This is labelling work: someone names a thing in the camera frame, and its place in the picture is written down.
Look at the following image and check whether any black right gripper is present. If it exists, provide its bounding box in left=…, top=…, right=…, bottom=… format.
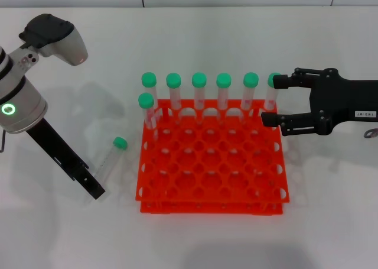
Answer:
left=260, top=67, right=378, bottom=137

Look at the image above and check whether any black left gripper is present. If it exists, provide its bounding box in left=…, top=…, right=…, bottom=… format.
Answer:
left=27, top=117, right=106, bottom=201

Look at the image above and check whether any green-capped clear test tube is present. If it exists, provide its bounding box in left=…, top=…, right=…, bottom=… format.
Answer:
left=191, top=72, right=207, bottom=125
left=216, top=72, right=232, bottom=125
left=261, top=73, right=281, bottom=125
left=240, top=72, right=259, bottom=122
left=94, top=136, right=128, bottom=193
left=138, top=93, right=160, bottom=141
left=141, top=72, right=163, bottom=122
left=165, top=73, right=183, bottom=125

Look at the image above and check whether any orange test tube rack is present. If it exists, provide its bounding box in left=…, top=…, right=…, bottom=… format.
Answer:
left=135, top=99, right=291, bottom=215

